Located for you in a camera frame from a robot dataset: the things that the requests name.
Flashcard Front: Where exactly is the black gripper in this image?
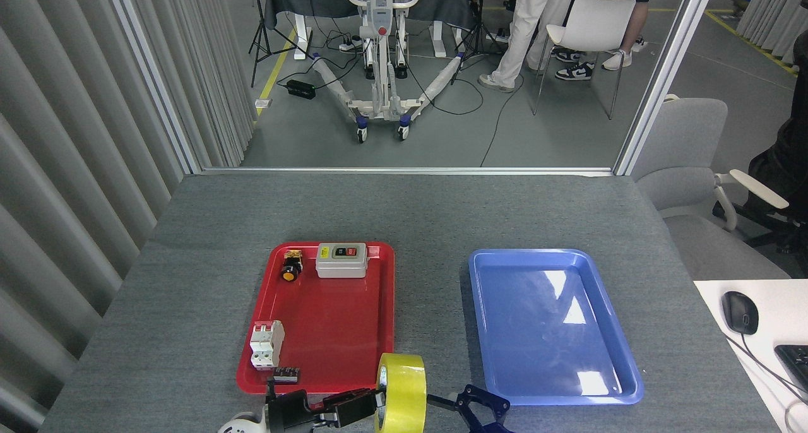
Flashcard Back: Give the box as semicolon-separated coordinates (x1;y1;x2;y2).
265;388;384;433

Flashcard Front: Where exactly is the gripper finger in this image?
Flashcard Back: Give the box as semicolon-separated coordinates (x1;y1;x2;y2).
426;384;513;433

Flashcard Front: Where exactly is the yellow tape roll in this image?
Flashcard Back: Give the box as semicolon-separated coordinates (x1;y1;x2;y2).
374;352;428;433

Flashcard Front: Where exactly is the red plastic tray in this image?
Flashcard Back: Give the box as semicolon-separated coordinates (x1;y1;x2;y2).
236;242;396;396

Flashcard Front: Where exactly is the blue plastic tray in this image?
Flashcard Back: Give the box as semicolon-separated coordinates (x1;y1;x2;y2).
468;249;645;406

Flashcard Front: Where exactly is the white circuit breaker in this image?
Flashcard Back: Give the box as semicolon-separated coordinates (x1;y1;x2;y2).
249;320;285;371

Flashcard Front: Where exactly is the yellow push button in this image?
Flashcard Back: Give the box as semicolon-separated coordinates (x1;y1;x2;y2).
282;250;304;283

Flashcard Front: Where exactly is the black computer mouse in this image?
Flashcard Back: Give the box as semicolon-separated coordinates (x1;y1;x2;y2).
722;291;759;336

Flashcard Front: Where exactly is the white desk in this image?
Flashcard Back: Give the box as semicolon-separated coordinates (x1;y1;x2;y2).
693;279;808;433

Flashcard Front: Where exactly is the black keyboard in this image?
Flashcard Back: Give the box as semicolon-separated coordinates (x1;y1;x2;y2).
775;345;808;393

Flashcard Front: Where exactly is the grey office chair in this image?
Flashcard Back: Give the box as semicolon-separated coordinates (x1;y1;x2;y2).
631;95;791;281

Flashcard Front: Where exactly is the black chair base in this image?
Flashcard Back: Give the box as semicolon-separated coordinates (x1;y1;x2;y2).
713;196;808;276

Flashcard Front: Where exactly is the person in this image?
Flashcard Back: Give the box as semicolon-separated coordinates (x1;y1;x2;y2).
551;47;595;81
602;0;662;71
478;0;578;93
747;30;808;200

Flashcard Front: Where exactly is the black tripod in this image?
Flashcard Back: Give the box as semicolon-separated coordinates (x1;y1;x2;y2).
451;0;506;85
248;0;316;88

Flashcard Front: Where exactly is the grey pleated curtain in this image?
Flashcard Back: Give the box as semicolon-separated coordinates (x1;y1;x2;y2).
737;0;808;64
0;0;256;433

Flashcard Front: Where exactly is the white plastic chair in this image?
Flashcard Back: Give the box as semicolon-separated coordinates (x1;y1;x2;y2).
532;0;636;121

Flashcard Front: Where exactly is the white wheeled stand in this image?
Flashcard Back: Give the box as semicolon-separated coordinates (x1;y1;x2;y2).
309;0;468;145

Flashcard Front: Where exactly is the grey switch box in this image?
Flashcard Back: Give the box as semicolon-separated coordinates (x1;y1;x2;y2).
316;242;369;278

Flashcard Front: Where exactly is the silver frame rail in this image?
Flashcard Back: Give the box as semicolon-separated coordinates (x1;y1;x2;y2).
201;166;616;176

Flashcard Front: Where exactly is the black floor cable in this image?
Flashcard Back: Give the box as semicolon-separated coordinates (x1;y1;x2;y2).
480;73;525;167

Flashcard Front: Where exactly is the black mouse cable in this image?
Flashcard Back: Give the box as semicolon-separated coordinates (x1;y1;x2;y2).
726;332;808;401

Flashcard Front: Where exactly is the silver frame post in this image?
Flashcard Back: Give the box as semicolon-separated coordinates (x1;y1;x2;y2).
104;0;203;175
614;0;720;176

